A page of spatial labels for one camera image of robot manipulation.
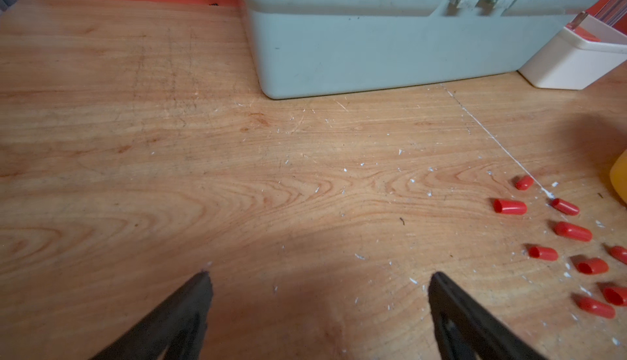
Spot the grey plastic toolbox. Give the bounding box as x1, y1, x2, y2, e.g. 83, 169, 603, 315
241, 0, 599, 100

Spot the orange plug adapter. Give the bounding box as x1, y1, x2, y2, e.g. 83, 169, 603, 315
567, 11, 600, 42

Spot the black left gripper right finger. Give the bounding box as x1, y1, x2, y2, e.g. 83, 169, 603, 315
428, 272, 544, 359

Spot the white square plastic bin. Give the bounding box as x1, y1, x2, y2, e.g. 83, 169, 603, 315
519, 15, 626, 90

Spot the yellow plastic storage box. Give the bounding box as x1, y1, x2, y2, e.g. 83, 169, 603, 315
609, 150, 627, 204

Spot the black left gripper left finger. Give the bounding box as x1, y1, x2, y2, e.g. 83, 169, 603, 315
93, 271, 213, 359

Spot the red sleeve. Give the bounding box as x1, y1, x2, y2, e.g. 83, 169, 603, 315
550, 198, 581, 216
603, 286, 627, 307
492, 198, 527, 216
576, 257, 609, 275
528, 246, 559, 261
554, 221, 593, 242
514, 175, 535, 191
609, 246, 627, 265
576, 296, 616, 319

